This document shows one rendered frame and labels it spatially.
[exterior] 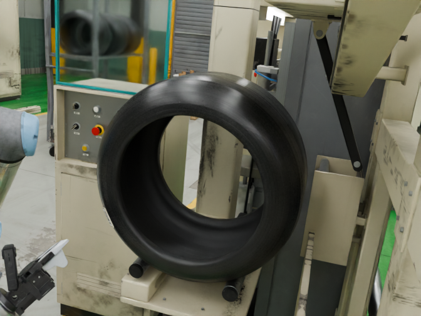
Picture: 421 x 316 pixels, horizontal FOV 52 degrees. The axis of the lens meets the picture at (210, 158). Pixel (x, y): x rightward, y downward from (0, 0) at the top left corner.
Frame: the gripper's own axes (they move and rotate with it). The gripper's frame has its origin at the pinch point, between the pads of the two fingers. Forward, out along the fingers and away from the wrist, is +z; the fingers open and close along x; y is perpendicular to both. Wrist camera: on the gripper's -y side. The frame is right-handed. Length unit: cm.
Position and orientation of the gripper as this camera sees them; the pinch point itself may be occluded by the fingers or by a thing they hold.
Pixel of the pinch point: (62, 241)
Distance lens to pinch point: 125.0
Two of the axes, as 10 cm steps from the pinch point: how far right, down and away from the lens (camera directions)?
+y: 6.0, 7.7, 2.2
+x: 3.9, -0.4, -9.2
